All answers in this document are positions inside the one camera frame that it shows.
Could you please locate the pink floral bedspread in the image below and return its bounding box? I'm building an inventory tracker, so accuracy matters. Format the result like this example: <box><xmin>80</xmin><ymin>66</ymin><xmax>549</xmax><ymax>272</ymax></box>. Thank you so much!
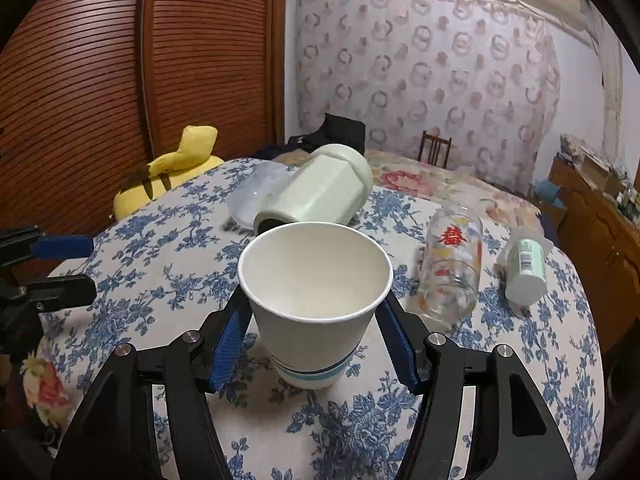
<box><xmin>362</xmin><ymin>147</ymin><xmax>543</xmax><ymax>228</ymax></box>

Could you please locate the clear printed glass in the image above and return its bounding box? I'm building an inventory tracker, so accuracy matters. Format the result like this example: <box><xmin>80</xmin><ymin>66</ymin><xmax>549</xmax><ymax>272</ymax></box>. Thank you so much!
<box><xmin>416</xmin><ymin>206</ymin><xmax>484</xmax><ymax>324</ymax></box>

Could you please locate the clutter on dresser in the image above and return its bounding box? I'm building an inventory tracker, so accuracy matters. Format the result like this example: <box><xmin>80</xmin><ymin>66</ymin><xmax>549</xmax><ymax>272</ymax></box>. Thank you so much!
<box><xmin>559</xmin><ymin>132</ymin><xmax>640</xmax><ymax>221</ymax></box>

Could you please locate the blue floral tablecloth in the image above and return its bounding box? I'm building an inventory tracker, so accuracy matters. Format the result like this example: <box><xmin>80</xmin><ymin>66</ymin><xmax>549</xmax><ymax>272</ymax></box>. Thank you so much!
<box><xmin>37</xmin><ymin>158</ymin><xmax>607</xmax><ymax>480</ymax></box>

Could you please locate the white plastic measuring cup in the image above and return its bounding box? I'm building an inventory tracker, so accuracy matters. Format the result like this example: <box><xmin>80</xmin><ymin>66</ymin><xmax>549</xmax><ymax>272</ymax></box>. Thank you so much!
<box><xmin>496</xmin><ymin>226</ymin><xmax>555</xmax><ymax>306</ymax></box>

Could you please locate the clear plastic cup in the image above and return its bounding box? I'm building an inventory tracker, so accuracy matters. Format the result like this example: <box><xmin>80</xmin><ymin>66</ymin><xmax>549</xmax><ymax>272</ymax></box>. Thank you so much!
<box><xmin>226</xmin><ymin>161</ymin><xmax>292</xmax><ymax>227</ymax></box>

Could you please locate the wooden chair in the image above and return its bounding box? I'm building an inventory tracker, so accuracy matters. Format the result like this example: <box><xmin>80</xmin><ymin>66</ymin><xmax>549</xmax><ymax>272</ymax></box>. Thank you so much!
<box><xmin>418</xmin><ymin>130</ymin><xmax>453</xmax><ymax>168</ymax></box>

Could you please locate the patterned curtain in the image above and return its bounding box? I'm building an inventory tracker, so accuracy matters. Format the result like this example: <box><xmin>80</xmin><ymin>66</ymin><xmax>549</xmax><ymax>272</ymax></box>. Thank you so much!
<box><xmin>295</xmin><ymin>0</ymin><xmax>562</xmax><ymax>196</ymax></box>

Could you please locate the wooden dresser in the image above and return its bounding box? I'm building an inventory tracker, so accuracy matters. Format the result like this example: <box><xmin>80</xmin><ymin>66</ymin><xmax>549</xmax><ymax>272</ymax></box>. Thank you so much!
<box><xmin>547</xmin><ymin>156</ymin><xmax>640</xmax><ymax>356</ymax></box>

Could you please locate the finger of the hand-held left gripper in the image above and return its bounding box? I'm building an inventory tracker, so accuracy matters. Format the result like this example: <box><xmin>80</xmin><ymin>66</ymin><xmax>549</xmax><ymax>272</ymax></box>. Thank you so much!
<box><xmin>0</xmin><ymin>274</ymin><xmax>98</xmax><ymax>315</ymax></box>
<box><xmin>0</xmin><ymin>226</ymin><xmax>95</xmax><ymax>267</ymax></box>

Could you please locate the pale green mug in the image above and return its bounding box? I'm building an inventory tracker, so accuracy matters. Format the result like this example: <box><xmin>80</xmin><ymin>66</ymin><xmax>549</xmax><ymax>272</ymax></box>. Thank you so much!
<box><xmin>253</xmin><ymin>143</ymin><xmax>374</xmax><ymax>236</ymax></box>

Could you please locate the wooden slatted wardrobe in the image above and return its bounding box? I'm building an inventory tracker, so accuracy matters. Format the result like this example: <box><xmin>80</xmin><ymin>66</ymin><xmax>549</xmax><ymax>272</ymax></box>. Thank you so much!
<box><xmin>0</xmin><ymin>0</ymin><xmax>287</xmax><ymax>286</ymax></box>

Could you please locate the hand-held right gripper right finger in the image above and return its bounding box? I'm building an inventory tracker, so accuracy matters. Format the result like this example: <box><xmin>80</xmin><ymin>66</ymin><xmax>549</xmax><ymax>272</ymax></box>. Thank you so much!
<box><xmin>374</xmin><ymin>291</ymin><xmax>575</xmax><ymax>480</ymax></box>

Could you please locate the black bag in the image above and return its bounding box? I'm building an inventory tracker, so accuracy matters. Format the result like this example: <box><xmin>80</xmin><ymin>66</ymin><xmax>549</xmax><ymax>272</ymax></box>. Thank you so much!
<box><xmin>252</xmin><ymin>113</ymin><xmax>367</xmax><ymax>161</ymax></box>

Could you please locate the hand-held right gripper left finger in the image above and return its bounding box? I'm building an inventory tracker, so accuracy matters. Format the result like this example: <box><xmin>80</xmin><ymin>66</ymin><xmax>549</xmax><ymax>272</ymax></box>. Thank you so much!
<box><xmin>54</xmin><ymin>294</ymin><xmax>256</xmax><ymax>480</ymax></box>

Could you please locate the yellow plush toy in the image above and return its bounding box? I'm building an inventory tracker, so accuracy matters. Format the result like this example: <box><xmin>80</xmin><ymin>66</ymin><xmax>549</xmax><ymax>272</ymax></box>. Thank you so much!
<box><xmin>111</xmin><ymin>125</ymin><xmax>224</xmax><ymax>222</ymax></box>

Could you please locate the white paper cup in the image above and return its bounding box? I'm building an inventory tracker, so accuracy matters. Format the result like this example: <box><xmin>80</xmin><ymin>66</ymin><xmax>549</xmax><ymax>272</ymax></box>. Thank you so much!
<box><xmin>237</xmin><ymin>224</ymin><xmax>393</xmax><ymax>390</ymax></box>

